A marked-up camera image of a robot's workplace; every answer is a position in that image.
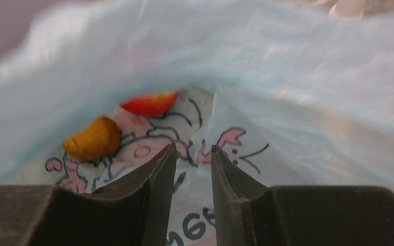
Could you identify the orange fake fruit in bag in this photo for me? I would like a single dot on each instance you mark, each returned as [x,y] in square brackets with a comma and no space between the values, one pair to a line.
[99,140]

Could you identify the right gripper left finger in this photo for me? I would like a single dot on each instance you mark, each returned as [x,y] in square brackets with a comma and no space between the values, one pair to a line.
[133,210]

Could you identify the blue plastic bag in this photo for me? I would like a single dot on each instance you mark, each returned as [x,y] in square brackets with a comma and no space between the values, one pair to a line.
[292,97]

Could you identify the white PVC pipe frame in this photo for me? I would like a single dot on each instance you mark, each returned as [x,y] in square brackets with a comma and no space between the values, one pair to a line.
[347,10]

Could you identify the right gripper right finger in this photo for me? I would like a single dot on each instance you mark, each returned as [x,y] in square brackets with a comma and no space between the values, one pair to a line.
[249,213]

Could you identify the red fake fruit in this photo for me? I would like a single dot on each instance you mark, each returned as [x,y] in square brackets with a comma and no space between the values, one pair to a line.
[150,105]

